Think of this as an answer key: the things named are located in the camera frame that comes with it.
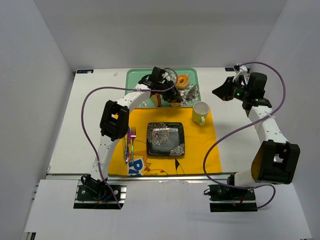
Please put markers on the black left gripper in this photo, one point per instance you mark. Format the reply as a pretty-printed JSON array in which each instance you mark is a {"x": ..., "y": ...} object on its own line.
[{"x": 173, "y": 94}]

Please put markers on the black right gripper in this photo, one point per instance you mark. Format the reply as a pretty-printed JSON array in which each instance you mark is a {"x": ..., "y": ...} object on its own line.
[{"x": 227, "y": 89}]

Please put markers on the wooden handled metal spatula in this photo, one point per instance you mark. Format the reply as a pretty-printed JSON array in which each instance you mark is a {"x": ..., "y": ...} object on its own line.
[{"x": 192, "y": 92}]

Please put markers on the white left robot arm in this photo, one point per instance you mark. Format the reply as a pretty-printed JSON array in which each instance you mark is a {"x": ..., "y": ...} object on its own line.
[{"x": 114, "y": 123}]

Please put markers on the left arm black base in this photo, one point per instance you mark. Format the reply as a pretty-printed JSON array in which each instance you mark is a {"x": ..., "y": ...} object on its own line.
[{"x": 96, "y": 195}]

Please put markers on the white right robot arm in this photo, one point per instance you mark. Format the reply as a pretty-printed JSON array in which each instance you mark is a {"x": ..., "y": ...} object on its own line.
[{"x": 276, "y": 160}]

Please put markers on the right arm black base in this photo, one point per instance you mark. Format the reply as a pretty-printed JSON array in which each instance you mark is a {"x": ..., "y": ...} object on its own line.
[{"x": 223, "y": 199}]

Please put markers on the small round muffin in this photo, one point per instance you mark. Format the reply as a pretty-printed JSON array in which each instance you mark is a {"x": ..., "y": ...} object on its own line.
[{"x": 175, "y": 104}]

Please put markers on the blue label right corner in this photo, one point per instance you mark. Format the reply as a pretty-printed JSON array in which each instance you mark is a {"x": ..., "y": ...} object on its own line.
[{"x": 229, "y": 69}]

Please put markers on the blue label corner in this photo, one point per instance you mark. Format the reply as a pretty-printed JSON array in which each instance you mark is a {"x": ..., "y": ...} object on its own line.
[
  {"x": 229, "y": 69},
  {"x": 84, "y": 71}
]

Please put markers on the green floral tray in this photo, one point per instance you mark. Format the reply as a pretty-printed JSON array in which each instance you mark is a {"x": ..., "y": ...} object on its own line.
[{"x": 133, "y": 76}]

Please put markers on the sliced loaf cake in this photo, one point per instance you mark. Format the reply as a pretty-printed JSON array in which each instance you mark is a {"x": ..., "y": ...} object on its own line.
[{"x": 156, "y": 99}]

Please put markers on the yellow green mug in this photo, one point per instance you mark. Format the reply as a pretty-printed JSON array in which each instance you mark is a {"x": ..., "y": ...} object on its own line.
[{"x": 199, "y": 112}]

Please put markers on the black floral square plate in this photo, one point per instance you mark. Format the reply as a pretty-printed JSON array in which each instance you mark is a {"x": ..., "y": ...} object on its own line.
[{"x": 165, "y": 139}]

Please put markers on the yellow cartoon placemat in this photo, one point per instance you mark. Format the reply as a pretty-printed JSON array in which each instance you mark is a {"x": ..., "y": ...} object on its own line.
[{"x": 198, "y": 157}]

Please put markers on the iridescent fork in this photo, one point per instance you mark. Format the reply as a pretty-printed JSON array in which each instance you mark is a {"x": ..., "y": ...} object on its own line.
[{"x": 132, "y": 139}]

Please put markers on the iridescent knife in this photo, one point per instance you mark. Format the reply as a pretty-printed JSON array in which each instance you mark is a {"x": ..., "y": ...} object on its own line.
[{"x": 128, "y": 144}]

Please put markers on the iridescent spoon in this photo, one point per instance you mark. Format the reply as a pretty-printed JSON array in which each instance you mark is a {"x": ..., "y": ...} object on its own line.
[{"x": 124, "y": 150}]

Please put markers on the blue label left corner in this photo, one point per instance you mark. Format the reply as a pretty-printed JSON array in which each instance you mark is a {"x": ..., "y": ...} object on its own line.
[{"x": 84, "y": 71}]

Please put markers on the glazed ring donut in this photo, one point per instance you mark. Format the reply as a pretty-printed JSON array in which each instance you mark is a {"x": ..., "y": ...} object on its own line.
[{"x": 182, "y": 82}]

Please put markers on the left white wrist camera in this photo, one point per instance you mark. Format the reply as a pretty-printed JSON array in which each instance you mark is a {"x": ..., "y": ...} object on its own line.
[{"x": 168, "y": 75}]

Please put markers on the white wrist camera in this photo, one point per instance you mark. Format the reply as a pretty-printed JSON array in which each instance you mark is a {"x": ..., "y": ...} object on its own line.
[
  {"x": 168, "y": 75},
  {"x": 240, "y": 70}
]

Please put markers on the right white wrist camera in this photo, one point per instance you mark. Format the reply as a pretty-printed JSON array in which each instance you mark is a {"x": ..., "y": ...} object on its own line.
[{"x": 240, "y": 70}]

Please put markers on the aluminium front rail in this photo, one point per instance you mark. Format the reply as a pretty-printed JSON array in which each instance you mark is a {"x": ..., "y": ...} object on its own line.
[{"x": 123, "y": 181}]

